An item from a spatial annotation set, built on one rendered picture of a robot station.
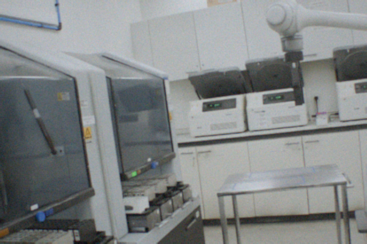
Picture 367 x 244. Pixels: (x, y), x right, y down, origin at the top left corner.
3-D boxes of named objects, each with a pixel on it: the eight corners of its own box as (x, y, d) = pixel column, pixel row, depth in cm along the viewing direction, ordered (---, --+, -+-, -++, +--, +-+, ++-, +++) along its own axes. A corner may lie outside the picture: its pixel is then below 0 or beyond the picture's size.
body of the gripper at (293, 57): (301, 49, 161) (305, 73, 162) (303, 51, 169) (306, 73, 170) (282, 52, 164) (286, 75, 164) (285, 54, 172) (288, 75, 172)
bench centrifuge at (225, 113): (188, 138, 419) (180, 73, 415) (208, 131, 476) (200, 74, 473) (244, 133, 398) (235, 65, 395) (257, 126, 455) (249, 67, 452)
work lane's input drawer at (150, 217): (24, 231, 200) (21, 213, 200) (41, 223, 213) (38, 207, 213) (158, 232, 175) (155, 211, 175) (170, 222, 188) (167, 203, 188)
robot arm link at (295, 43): (303, 37, 169) (305, 51, 169) (281, 40, 172) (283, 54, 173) (301, 34, 161) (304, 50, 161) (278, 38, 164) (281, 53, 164)
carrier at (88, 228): (92, 233, 154) (90, 218, 154) (97, 233, 153) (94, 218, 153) (75, 244, 143) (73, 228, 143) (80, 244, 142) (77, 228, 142)
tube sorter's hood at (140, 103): (32, 186, 195) (13, 53, 192) (96, 164, 252) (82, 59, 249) (127, 181, 177) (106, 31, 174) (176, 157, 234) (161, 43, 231)
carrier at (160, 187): (163, 190, 220) (161, 178, 220) (167, 190, 220) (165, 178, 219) (154, 195, 209) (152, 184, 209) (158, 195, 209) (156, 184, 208)
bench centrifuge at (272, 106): (248, 132, 397) (238, 59, 394) (258, 126, 456) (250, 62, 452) (308, 126, 379) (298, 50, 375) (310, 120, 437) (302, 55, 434)
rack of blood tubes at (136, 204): (82, 217, 190) (80, 204, 189) (93, 211, 199) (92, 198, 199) (140, 216, 180) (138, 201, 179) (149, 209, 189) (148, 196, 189)
